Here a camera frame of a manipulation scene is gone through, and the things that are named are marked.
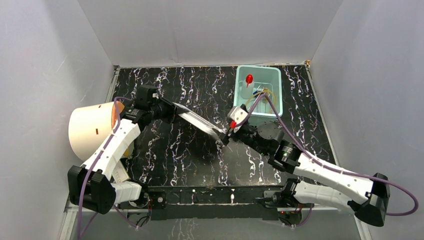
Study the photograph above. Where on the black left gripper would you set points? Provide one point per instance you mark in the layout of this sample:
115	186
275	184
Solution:
170	112

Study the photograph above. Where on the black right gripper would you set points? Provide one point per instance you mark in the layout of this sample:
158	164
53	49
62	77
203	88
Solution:
231	133

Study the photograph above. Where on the white plastic bin lid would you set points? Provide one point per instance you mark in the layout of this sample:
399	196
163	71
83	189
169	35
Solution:
198	121

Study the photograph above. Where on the tan rubber tubing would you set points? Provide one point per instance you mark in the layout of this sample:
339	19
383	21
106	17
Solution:
266	108

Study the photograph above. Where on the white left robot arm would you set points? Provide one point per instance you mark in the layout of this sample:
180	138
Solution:
91	184

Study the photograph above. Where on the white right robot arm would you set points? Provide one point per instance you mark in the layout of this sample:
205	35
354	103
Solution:
315	181

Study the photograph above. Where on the white red-capped wash bottle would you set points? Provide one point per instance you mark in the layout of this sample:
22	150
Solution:
247	87

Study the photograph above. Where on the light teal plastic bin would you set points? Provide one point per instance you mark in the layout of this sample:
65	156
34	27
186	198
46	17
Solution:
269	77

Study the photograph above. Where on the cream cylindrical centrifuge drum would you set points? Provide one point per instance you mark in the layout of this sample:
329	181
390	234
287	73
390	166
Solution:
89	126

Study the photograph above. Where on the small white labelled box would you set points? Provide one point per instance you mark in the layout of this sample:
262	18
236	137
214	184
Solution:
119	173

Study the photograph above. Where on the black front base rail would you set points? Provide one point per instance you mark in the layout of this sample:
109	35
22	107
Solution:
219	202

